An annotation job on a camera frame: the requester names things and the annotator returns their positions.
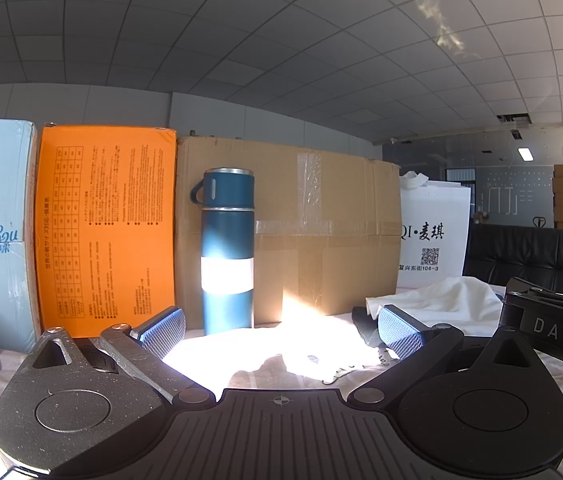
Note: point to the brown cardboard box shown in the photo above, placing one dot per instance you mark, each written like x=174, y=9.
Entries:
x=321, y=230

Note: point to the printed white bed sheet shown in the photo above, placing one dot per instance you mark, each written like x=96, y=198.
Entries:
x=261, y=352

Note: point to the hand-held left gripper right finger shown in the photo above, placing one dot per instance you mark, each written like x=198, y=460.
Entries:
x=401, y=329

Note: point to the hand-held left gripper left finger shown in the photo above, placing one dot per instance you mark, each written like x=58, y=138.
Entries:
x=161, y=331

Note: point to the ceiling light panel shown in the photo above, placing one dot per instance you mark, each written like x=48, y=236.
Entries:
x=526, y=153

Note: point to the white t-shirt with black collar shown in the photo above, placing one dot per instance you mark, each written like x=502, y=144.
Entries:
x=441, y=305

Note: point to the white shopping bag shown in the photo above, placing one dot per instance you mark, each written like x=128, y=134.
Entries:
x=436, y=230

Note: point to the blue thermos bottle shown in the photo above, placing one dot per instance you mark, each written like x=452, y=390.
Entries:
x=227, y=260

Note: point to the black leather sofa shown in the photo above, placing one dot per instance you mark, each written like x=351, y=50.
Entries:
x=536, y=255

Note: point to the orange printed box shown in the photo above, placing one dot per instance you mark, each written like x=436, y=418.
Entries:
x=106, y=230

